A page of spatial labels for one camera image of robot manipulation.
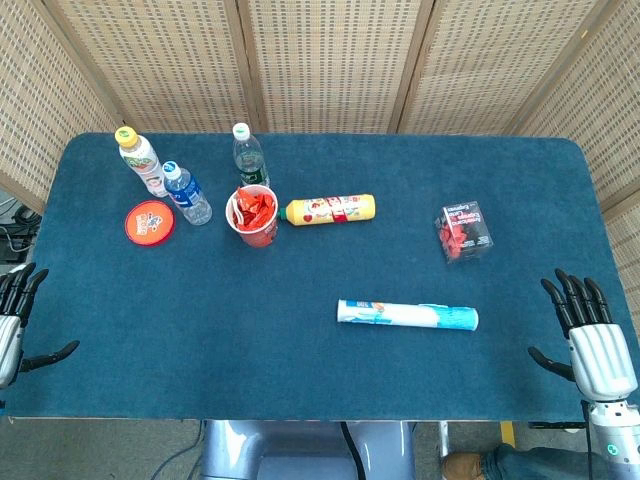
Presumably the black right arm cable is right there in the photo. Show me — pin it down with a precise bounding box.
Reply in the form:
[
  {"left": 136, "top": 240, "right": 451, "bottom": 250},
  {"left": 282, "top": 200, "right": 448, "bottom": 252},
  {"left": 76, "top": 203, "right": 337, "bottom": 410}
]
[{"left": 580, "top": 399, "right": 595, "bottom": 480}]

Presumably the white blue tube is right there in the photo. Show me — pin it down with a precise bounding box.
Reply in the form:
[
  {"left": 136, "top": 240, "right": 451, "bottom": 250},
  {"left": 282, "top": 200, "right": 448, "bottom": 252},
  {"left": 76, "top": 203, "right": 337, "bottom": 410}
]
[{"left": 336, "top": 298, "right": 480, "bottom": 332}]

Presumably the red round plastic lid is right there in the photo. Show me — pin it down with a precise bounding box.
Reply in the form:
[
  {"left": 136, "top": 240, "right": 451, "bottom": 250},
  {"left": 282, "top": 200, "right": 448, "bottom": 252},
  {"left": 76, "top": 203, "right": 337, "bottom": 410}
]
[{"left": 124, "top": 199, "right": 176, "bottom": 247}]

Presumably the black floor cable bundle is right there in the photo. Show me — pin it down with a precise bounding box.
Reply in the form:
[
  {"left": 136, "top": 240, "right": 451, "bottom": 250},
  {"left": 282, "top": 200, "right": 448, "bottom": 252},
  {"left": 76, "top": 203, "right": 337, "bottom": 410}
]
[{"left": 0, "top": 197, "right": 45, "bottom": 266}]

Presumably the yellow cap white drink bottle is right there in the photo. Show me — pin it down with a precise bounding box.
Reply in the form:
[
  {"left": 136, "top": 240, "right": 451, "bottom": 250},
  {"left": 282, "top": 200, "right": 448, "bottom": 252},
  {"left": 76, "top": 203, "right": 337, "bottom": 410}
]
[{"left": 114, "top": 126, "right": 170, "bottom": 199}]

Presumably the red cup with snack packets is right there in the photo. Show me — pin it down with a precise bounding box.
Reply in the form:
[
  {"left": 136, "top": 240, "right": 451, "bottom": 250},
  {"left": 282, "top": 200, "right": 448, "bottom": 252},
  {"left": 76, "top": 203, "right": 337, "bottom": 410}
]
[{"left": 225, "top": 184, "right": 280, "bottom": 249}]

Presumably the yellow squeeze bottle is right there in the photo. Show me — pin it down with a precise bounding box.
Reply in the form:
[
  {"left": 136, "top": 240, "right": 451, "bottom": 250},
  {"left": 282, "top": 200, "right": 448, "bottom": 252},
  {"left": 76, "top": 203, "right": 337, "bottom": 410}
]
[{"left": 278, "top": 193, "right": 377, "bottom": 227}]

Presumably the black cable on base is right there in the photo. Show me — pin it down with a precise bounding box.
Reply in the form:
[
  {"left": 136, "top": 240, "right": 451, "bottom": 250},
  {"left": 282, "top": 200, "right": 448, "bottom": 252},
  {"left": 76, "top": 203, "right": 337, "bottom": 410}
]
[{"left": 341, "top": 422, "right": 365, "bottom": 480}]

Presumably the clear box of red capsules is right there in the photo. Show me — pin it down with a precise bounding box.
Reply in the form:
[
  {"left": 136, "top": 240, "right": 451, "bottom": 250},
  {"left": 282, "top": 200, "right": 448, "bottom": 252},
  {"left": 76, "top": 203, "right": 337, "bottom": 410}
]
[{"left": 433, "top": 200, "right": 495, "bottom": 265}]

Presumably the blue jeans leg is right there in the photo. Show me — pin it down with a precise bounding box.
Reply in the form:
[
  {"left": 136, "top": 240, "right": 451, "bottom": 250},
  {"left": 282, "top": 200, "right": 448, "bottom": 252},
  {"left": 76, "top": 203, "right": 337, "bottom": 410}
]
[{"left": 481, "top": 443, "right": 609, "bottom": 480}]

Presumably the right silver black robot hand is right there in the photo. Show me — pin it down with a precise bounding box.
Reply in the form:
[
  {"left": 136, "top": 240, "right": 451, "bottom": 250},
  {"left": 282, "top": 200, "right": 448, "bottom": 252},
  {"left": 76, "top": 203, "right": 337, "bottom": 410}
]
[{"left": 528, "top": 268, "right": 639, "bottom": 402}]

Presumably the blue felt table mat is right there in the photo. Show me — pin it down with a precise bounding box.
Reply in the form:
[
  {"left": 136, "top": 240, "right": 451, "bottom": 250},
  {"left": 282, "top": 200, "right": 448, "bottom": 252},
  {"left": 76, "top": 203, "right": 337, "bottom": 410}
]
[{"left": 3, "top": 131, "right": 640, "bottom": 424}]

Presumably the silver-blue robot base column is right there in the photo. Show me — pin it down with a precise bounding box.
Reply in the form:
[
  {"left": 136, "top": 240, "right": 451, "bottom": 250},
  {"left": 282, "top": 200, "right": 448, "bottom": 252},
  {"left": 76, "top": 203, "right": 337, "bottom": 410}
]
[{"left": 199, "top": 419, "right": 417, "bottom": 480}]

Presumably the green label water bottle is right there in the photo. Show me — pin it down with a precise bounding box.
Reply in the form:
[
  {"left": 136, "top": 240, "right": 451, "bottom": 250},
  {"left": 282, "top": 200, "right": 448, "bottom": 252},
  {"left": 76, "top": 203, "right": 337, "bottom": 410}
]
[{"left": 231, "top": 122, "right": 271, "bottom": 190}]

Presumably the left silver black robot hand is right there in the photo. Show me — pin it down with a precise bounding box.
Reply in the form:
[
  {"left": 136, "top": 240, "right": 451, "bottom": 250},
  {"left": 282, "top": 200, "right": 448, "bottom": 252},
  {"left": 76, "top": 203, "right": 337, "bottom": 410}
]
[{"left": 0, "top": 262, "right": 81, "bottom": 391}]

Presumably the thin blue floor cable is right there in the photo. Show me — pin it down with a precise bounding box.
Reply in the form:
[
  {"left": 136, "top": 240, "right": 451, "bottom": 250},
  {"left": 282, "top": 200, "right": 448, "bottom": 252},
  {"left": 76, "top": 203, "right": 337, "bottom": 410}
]
[{"left": 149, "top": 422, "right": 207, "bottom": 480}]

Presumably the brown leather shoe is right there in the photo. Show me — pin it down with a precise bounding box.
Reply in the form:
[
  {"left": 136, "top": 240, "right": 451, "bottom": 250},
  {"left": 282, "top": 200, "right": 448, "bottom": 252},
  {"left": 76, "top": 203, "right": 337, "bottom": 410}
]
[{"left": 441, "top": 451, "right": 487, "bottom": 480}]

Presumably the blue label water bottle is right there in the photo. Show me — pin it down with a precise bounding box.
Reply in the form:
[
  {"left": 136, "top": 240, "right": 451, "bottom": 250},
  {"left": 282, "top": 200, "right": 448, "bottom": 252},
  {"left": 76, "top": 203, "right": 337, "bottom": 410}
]
[{"left": 162, "top": 160, "right": 213, "bottom": 227}]

